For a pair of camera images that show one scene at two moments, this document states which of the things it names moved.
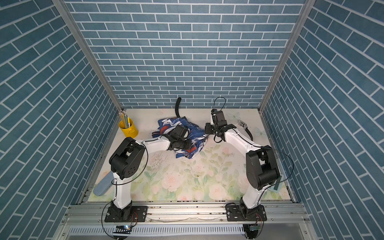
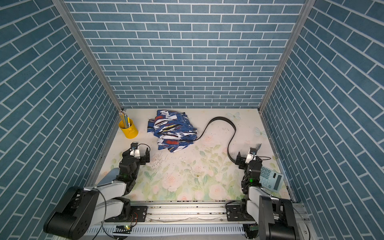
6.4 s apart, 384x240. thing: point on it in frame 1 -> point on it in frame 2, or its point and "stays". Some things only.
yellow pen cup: (130, 131) stays
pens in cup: (125, 119) stays
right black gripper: (207, 126) -> (242, 165)
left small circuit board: (122, 229) stays
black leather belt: (241, 123) -> (228, 154)
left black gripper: (188, 145) -> (142, 158)
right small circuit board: (254, 227) stays
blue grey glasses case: (104, 185) stays
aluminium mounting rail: (164, 213) stays
